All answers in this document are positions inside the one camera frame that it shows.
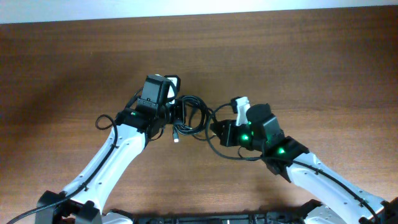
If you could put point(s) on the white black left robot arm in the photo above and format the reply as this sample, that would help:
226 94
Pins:
144 116

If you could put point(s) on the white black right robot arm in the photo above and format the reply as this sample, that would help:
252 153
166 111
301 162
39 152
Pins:
256 128

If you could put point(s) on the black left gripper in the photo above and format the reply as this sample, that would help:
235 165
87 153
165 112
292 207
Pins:
180 112

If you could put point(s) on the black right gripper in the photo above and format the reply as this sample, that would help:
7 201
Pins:
226 136

